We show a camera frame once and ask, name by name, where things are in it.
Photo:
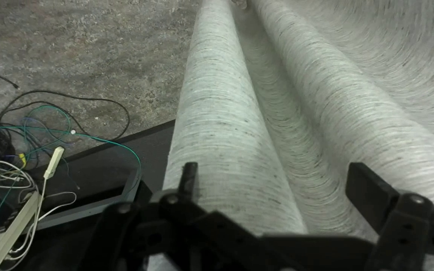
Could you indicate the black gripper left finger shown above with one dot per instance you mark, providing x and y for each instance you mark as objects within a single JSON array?
[{"x": 176, "y": 230}]

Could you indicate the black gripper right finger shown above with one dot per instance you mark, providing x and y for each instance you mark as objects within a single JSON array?
[{"x": 407, "y": 230}]

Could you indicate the cream vertical post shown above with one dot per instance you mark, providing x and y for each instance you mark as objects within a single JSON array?
[{"x": 6, "y": 233}]

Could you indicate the white power plug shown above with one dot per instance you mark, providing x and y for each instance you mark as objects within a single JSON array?
[{"x": 53, "y": 161}]

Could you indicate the grey woven curtain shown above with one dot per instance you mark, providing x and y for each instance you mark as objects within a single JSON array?
[{"x": 301, "y": 125}]

